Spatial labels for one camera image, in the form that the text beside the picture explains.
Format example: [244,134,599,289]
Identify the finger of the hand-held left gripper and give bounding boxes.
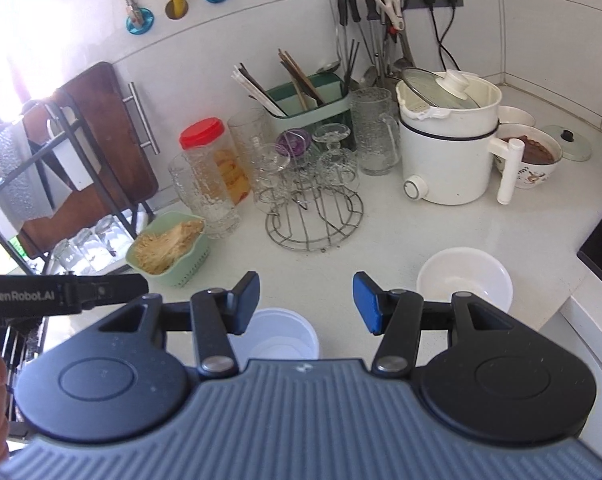
[67,273,150,312]

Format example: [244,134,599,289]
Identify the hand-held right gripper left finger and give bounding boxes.
[97,270,261,377]

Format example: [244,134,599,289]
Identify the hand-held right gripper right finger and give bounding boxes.
[352,270,518,377]

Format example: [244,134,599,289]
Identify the clear drinking glass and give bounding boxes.
[51,239,82,275]
[73,227,105,267]
[94,214,128,257]

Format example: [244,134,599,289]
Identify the upturned glasses on tray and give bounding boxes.
[46,210,157,277]

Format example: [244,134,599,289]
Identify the green basket of enoki mushrooms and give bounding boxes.
[125,212,211,289]

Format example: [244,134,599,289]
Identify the steel kitchen sink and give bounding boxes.
[3,316,50,441]

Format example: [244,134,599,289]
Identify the textured clear knife holder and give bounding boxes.
[0,122,36,241]

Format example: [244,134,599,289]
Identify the clear stemmed glass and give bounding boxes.
[253,143,293,198]
[311,123,358,193]

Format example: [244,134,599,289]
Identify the white electric cooking pot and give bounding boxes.
[395,68,525,207]

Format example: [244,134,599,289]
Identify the black dish rack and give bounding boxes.
[0,87,156,277]

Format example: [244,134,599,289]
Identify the brown wooden cutting board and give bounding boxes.
[20,61,162,257]

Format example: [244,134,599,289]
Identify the purple stemmed glass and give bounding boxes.
[276,129,313,162]

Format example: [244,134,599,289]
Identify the tall textured glass mug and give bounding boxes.
[349,87,402,177]

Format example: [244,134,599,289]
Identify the textured glass tumbler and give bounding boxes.
[227,108,273,173]

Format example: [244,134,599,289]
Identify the red-lidded clear jar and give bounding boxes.
[179,117,250,207]

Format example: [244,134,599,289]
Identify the green utensil holder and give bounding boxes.
[265,72,353,152]

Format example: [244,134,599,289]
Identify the white chopsticks bundle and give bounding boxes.
[232,63,288,117]

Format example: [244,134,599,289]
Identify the floral bowl of brown food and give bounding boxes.
[493,123,565,191]

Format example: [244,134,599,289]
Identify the glass pot lid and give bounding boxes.
[400,67,483,112]

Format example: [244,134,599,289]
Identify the wooden chopsticks bundle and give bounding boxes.
[277,48,326,110]

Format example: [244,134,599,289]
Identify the black chopsticks bundle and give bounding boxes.
[344,40,361,95]

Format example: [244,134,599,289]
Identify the small white bowl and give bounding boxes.
[496,105,538,129]

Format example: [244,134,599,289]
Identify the small glass lid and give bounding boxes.
[538,124,593,162]

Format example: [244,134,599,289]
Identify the wire glass rack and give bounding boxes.
[254,179,365,254]

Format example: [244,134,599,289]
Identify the black power cable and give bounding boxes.
[421,0,457,73]
[443,0,464,71]

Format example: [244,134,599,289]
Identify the hanging dark-handled utensils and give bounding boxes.
[335,0,382,86]

